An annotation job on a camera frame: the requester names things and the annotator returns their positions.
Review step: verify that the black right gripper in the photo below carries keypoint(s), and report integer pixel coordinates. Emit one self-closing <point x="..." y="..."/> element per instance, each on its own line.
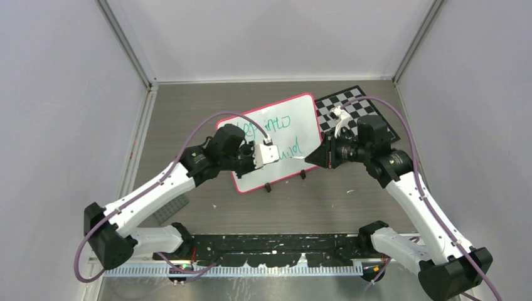
<point x="320" y="155"/>

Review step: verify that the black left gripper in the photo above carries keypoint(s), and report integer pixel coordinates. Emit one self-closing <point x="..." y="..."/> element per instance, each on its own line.
<point x="250" y="149"/>

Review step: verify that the pink-framed whiteboard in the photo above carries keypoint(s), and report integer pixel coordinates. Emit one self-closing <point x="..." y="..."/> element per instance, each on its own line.
<point x="293" y="126"/>

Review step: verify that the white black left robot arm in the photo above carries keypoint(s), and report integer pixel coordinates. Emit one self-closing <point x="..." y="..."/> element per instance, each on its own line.
<point x="114" y="232"/>

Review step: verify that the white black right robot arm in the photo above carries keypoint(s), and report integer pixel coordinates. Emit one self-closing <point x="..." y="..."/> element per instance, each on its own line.
<point x="420" y="207"/>

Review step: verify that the grey studded baseplate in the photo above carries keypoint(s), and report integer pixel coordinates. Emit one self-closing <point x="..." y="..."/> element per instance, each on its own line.
<point x="169" y="209"/>

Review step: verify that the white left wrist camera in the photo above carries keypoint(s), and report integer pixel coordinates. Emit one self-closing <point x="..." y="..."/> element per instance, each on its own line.
<point x="265" y="154"/>

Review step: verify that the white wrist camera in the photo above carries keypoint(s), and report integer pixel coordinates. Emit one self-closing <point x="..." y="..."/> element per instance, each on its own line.
<point x="265" y="154"/>
<point x="341" y="118"/>

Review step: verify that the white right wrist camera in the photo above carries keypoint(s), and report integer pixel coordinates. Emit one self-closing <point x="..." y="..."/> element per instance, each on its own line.
<point x="341" y="118"/>

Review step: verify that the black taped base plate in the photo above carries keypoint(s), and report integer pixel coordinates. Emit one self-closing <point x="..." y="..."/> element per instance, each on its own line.
<point x="319" y="250"/>

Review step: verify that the aluminium front rail frame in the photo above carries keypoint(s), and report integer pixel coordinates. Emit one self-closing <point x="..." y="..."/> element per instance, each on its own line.
<point x="186" y="271"/>

